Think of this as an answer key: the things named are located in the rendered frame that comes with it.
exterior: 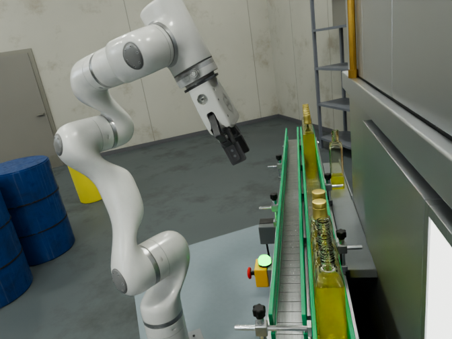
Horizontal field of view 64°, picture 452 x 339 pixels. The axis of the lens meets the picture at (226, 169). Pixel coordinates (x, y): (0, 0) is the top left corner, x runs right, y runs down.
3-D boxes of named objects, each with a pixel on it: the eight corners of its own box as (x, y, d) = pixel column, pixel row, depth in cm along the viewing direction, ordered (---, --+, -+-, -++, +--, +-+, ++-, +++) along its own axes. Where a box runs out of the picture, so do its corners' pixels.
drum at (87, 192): (108, 200, 488) (95, 152, 466) (76, 207, 479) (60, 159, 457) (109, 190, 526) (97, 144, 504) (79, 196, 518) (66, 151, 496)
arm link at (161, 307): (134, 319, 108) (116, 248, 101) (180, 286, 121) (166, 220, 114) (159, 334, 100) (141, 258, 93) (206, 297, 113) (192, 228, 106)
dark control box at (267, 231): (280, 245, 148) (278, 226, 145) (260, 245, 150) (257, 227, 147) (280, 234, 156) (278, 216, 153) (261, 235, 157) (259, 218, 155)
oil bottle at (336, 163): (344, 189, 158) (342, 131, 150) (331, 190, 160) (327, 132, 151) (344, 184, 163) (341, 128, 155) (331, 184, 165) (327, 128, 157)
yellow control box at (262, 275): (276, 288, 123) (274, 270, 120) (255, 288, 124) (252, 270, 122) (278, 275, 129) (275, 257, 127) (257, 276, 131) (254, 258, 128)
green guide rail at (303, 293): (309, 342, 82) (305, 314, 80) (304, 342, 83) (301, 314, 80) (299, 138, 244) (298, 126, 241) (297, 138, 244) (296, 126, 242)
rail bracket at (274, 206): (280, 228, 135) (276, 196, 131) (261, 229, 137) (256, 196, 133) (280, 222, 139) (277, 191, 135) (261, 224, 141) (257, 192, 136)
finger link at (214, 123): (212, 123, 64) (227, 144, 68) (212, 100, 70) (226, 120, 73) (206, 126, 65) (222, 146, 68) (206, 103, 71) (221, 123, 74)
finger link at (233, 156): (228, 132, 68) (245, 163, 69) (231, 128, 70) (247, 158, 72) (214, 140, 69) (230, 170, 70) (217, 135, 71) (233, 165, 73)
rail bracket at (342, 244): (364, 274, 103) (362, 233, 99) (339, 275, 105) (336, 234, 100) (361, 266, 107) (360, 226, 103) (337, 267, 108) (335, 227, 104)
